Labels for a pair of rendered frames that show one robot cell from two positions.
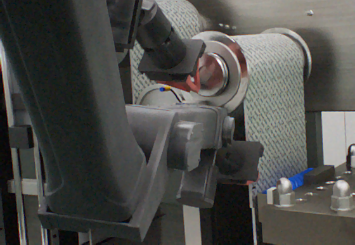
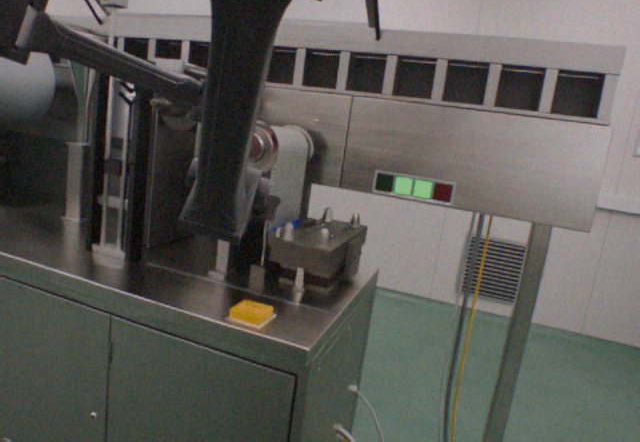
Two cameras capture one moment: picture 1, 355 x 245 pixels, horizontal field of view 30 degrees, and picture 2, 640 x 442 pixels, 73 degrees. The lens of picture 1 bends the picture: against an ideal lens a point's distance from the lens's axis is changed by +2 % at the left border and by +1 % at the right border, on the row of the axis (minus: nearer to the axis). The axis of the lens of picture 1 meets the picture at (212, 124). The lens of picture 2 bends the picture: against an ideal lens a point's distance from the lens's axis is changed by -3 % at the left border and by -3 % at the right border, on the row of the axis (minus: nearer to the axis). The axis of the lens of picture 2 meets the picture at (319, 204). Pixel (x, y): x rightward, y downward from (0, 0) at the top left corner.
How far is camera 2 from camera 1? 0.12 m
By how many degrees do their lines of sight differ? 14
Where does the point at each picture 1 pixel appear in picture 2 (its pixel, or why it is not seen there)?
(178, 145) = (262, 192)
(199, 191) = not seen: hidden behind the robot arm
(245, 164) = (267, 210)
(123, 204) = (234, 222)
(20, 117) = (114, 153)
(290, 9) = (303, 115)
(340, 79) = (327, 165)
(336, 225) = (318, 255)
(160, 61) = not seen: hidden behind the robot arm
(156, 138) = (251, 185)
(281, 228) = (282, 253)
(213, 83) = (254, 154)
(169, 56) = not seen: hidden behind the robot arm
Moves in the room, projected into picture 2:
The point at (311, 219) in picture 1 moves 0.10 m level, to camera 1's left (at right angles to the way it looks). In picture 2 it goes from (303, 249) to (263, 247)
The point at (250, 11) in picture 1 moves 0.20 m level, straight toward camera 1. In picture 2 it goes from (277, 110) to (281, 109)
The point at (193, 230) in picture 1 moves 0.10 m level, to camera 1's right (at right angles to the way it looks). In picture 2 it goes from (224, 247) to (261, 250)
